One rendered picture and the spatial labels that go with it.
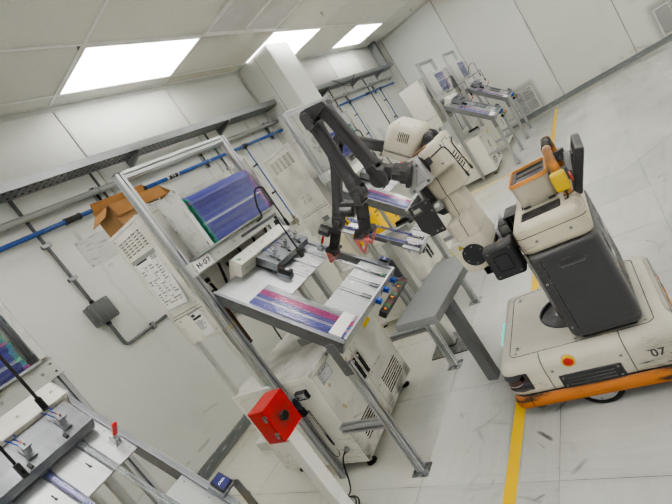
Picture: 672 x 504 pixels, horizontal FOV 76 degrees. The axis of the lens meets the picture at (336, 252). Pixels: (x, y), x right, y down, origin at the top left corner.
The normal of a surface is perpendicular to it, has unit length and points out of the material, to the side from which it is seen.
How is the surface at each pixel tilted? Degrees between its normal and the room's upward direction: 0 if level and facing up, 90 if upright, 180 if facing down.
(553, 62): 90
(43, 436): 47
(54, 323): 90
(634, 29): 90
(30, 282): 90
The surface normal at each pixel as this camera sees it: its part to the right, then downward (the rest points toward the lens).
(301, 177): -0.43, 0.45
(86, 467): 0.14, -0.83
